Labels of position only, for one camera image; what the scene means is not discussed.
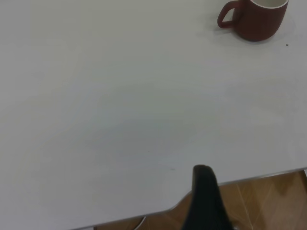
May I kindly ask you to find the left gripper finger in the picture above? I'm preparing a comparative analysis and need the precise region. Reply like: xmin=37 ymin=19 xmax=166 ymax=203
xmin=181 ymin=164 xmax=233 ymax=230

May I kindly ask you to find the red ceramic mug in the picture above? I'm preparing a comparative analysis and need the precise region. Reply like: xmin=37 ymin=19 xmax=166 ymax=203
xmin=217 ymin=0 xmax=289 ymax=42

